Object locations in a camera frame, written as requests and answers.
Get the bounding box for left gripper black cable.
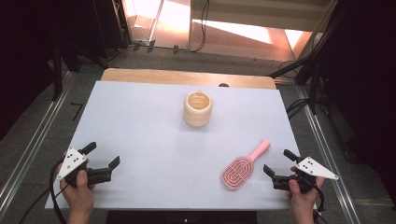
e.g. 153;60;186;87
18;158;70;224

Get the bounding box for black equipment cabinet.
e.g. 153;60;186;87
92;0;133;59

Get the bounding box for wooden table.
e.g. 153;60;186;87
101;67;277;91

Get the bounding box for hanging black cable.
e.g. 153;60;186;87
186;0;210;53

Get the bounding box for person's left hand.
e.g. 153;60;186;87
59;151;96;216

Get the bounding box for black floor cables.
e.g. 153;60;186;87
285;98;311;121

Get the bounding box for black metal stand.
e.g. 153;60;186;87
268;46;325;116
50;39;110;102

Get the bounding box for metal floor rail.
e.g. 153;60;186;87
294;85;362;224
0;70;77;217

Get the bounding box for person's right hand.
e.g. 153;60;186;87
285;166;326;216

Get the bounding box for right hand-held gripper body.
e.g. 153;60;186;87
271;156;340;194

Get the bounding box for pink hairbrush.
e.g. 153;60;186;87
220;139;272;191

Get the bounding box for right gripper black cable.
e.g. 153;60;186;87
311;182;329;224

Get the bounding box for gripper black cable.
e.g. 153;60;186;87
311;182;329;224
18;158;70;224

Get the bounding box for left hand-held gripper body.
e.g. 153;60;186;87
55;147;113;189

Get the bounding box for cream ribbed cup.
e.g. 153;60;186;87
182;91;214;128

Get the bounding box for white table board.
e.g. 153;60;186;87
45;80;318;211

